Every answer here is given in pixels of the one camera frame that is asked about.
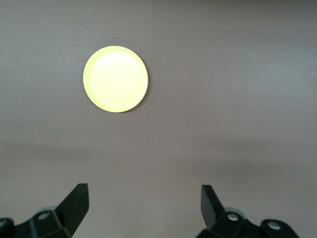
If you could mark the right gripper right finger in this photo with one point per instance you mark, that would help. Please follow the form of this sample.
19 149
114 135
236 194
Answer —
213 213

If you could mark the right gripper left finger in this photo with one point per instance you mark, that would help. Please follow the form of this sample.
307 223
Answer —
71 210

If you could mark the yellow round plate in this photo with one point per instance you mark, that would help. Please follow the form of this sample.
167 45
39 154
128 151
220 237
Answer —
116 79

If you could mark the brown table cover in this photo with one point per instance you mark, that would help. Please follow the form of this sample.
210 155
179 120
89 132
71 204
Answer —
223 99

